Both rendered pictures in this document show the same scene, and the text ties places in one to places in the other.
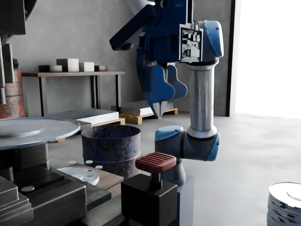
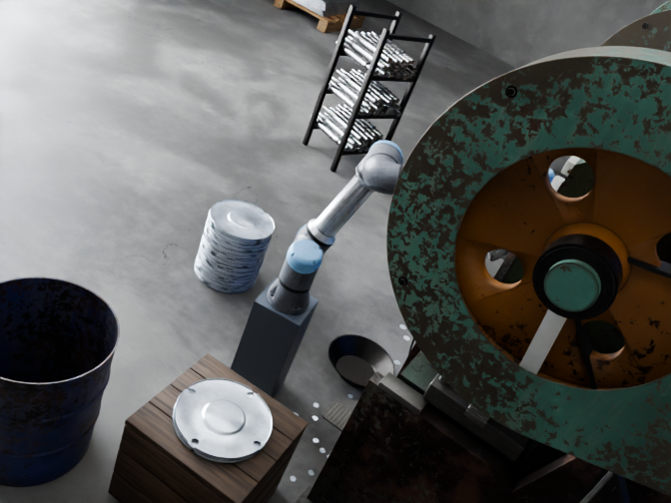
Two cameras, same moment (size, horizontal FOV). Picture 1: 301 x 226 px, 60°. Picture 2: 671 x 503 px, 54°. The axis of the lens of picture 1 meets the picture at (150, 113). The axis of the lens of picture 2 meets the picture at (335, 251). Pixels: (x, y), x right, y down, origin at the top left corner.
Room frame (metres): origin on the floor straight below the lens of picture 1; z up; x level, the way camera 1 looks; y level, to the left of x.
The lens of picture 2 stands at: (1.58, 1.71, 1.91)
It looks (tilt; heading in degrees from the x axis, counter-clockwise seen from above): 33 degrees down; 251
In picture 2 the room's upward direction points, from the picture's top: 23 degrees clockwise
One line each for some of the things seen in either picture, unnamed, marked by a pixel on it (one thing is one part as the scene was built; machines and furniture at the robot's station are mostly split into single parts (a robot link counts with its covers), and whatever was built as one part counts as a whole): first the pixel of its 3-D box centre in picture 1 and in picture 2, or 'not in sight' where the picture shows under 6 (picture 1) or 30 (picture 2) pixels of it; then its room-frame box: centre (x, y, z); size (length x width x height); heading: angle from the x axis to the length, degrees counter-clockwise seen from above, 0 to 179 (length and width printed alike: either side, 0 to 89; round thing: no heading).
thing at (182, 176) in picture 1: (168, 168); (292, 289); (1.06, -0.08, 0.50); 0.15 x 0.15 x 0.10
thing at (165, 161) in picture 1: (156, 176); not in sight; (0.47, -0.01, 0.72); 0.07 x 0.06 x 0.08; 142
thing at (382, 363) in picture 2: not in sight; (358, 364); (0.61, -0.25, 0.04); 0.30 x 0.30 x 0.07
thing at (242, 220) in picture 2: (301, 194); (242, 219); (1.19, -0.74, 0.31); 0.29 x 0.29 x 0.01
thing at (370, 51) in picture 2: not in sight; (364, 91); (0.45, -2.26, 0.48); 0.46 x 0.43 x 0.95; 122
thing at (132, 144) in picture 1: (112, 163); (34, 383); (1.80, 0.28, 0.24); 0.42 x 0.42 x 0.48
